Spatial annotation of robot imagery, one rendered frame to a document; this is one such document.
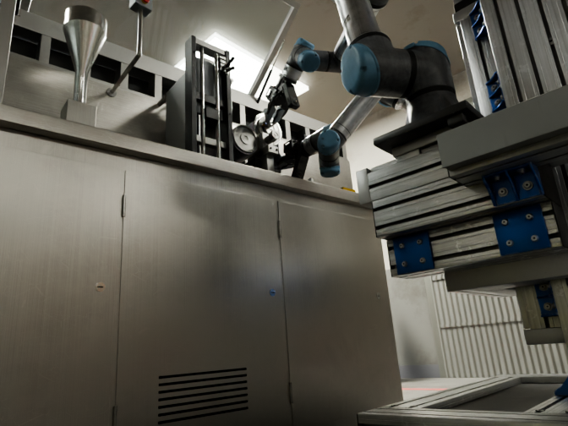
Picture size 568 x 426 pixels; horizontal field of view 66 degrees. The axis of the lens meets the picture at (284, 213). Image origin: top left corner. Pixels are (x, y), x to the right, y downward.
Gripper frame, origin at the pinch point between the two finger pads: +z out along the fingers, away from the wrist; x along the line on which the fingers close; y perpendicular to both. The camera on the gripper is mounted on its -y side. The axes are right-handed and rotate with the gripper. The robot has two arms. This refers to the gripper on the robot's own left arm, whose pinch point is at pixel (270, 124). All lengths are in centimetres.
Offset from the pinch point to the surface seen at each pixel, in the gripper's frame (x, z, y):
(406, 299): -287, 142, 54
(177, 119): 33.1, 12.7, 10.7
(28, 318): 85, 33, -75
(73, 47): 73, 1, 18
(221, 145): 29.0, 7.2, -20.5
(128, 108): 45, 21, 32
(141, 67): 40, 7, 50
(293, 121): -48, 7, 50
